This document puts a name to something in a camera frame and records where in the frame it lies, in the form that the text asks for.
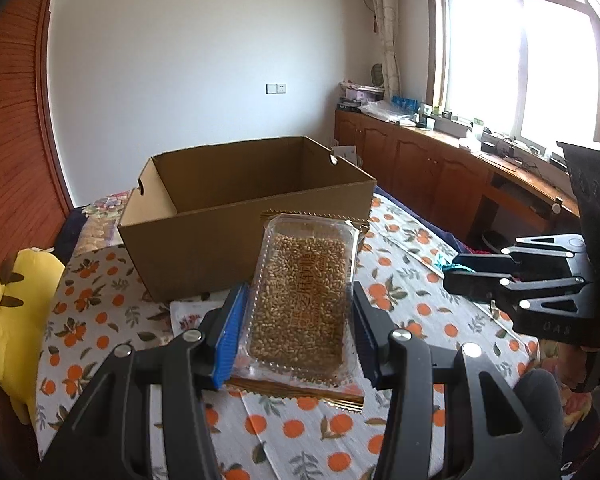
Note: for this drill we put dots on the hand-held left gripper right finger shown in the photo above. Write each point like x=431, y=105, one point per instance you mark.
x=367, y=345

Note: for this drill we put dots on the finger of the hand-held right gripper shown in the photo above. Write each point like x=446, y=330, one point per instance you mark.
x=472, y=287
x=480, y=263

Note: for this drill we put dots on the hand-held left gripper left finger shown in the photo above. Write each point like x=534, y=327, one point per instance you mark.
x=227, y=340

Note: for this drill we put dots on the teal candy wrapper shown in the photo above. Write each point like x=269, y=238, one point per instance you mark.
x=442, y=265

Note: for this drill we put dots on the white pink-print packet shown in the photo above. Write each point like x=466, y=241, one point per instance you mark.
x=190, y=317

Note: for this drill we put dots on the clear tray of puffed grain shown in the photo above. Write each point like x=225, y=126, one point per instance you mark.
x=300, y=300

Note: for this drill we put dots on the cardboard box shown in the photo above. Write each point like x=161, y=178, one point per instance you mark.
x=195, y=250

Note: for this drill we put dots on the dark blue blanket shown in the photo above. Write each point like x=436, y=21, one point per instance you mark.
x=430, y=220

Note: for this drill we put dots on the wooden cabinet counter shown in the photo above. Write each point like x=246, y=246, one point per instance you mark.
x=420, y=170

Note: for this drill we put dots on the orange-print tablecloth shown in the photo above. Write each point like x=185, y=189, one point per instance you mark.
x=300, y=440

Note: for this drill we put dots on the white tissue pack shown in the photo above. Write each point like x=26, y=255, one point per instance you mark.
x=471, y=140

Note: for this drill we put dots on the white carton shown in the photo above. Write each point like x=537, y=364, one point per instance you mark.
x=344, y=155

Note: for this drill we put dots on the row of blue bottles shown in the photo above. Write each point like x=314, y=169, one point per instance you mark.
x=405, y=104

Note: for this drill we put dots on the clear plastic bag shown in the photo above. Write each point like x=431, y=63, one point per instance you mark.
x=387, y=110

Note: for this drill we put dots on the window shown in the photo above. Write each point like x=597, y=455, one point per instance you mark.
x=505, y=60

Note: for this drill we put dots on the stack of small boxes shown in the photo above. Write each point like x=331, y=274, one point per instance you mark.
x=360, y=95

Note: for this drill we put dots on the yellow plush toy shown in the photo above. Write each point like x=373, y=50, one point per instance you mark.
x=15, y=320

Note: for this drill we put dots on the small round fan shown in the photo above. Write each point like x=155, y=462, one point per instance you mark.
x=378, y=75

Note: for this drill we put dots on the patterned curtain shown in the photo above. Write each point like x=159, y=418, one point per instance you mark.
x=385, y=25

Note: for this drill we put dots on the wooden slatted wardrobe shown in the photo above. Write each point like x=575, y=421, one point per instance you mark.
x=10, y=135

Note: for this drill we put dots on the white wall switch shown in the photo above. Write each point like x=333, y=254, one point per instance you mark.
x=276, y=88

